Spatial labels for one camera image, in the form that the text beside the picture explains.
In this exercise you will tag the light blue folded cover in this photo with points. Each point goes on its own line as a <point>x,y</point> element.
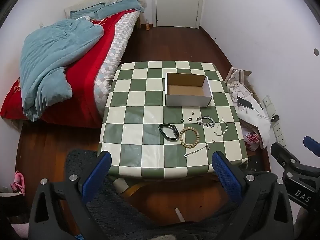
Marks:
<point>120,6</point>

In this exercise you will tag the pink shoe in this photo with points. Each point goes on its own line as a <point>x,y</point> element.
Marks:
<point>18,183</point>

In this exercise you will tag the black wristband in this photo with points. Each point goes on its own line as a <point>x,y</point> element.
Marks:
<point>172,129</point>

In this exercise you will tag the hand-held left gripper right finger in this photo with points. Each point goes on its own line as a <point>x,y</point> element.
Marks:
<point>227,175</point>

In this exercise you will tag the green white checkered tablecloth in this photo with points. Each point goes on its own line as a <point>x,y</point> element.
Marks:
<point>140,130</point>

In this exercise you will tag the small orange bottle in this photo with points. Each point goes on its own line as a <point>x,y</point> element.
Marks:
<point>147,25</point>

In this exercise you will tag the light blue blanket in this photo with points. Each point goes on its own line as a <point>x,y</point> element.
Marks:
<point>50,55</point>

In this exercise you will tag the cardboard box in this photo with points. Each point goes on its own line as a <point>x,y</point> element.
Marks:
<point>186,97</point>

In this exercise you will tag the wall power sockets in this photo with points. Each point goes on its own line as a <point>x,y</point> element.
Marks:
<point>277,130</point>

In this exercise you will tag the white door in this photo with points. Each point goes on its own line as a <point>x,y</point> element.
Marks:
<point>178,2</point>

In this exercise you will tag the bed with red sheet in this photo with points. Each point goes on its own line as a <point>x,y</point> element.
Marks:
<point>82,80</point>

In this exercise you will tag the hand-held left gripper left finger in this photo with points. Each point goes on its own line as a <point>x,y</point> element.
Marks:
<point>96,175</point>

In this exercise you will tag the black smartphone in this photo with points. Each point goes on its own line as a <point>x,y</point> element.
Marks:
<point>245,103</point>

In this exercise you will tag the dark shaggy rug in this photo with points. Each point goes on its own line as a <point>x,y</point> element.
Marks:
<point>120,205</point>

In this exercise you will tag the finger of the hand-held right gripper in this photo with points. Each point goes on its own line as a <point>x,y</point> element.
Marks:
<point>283,153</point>
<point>311,145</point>

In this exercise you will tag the red white plastic bag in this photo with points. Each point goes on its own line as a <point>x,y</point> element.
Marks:
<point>252,138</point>

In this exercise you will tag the grey white checkered mattress cover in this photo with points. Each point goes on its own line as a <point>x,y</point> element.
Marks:
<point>112,55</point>

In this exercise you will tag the dark round wall cap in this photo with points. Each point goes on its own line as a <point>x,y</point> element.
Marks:
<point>316,51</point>

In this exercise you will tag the white stick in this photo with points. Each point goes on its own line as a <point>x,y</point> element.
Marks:
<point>180,215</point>

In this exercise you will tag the black charger plug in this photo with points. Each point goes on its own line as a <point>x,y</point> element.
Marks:
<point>275,118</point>

